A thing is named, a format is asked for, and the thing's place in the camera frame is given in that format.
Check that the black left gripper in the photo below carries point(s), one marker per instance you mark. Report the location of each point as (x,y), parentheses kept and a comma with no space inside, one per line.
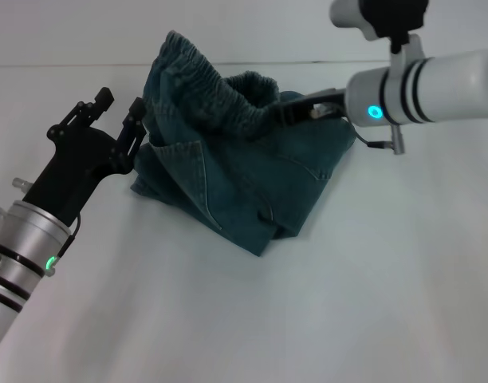
(72,167)

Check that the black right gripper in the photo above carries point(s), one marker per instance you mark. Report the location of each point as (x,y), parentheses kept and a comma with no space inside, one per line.
(327,99)

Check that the blue denim shorts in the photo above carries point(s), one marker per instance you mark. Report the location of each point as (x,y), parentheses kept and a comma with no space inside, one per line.
(236,171)

